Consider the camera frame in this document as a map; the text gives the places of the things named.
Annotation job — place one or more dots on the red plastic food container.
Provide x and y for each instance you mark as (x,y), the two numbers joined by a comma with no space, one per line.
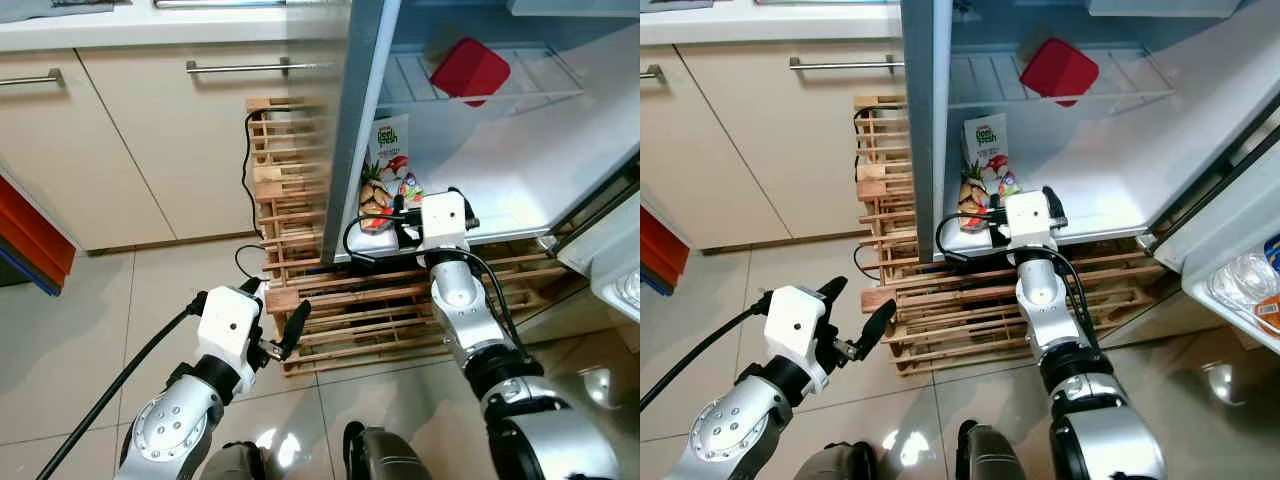
(470,70)
(1058,70)

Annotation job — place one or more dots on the dark grey robot leg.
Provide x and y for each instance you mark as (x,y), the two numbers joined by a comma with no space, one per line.
(990,455)
(385,455)
(828,462)
(232,462)

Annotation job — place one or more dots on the wooden slatted rack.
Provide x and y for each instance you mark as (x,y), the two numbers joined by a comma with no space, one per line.
(330,310)
(930,310)

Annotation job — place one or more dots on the beige kitchen base cabinet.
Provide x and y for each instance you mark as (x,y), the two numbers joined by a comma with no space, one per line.
(760,160)
(150,160)

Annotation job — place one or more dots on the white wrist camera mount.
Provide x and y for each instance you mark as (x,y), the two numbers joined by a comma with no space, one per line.
(1030,220)
(228,325)
(445,222)
(795,325)

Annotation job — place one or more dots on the dark grey robot right leg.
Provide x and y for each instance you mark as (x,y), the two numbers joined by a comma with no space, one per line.
(990,455)
(385,455)

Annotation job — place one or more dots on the clear glass in door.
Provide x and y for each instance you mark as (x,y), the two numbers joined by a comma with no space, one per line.
(630,288)
(1240,280)

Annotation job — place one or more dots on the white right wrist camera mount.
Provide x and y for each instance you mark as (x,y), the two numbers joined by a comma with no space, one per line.
(445,222)
(1030,220)

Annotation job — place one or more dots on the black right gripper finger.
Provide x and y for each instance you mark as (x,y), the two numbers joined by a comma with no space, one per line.
(463,205)
(1055,204)

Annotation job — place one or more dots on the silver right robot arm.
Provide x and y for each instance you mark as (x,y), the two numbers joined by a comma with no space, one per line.
(480,340)
(1065,340)

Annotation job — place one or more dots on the orange and blue box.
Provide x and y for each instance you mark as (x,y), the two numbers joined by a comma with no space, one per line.
(30,235)
(662,250)

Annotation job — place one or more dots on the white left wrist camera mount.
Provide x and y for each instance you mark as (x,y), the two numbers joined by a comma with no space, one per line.
(228,325)
(795,325)

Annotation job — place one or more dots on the dark grey robot left leg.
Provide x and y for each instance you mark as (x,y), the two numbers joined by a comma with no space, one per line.
(232,462)
(828,462)

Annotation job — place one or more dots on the clear bag of colourful snacks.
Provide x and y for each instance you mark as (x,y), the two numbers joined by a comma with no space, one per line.
(385,165)
(985,160)

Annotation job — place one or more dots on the grey fridge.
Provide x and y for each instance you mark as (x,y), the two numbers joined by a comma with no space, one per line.
(530,150)
(1110,150)

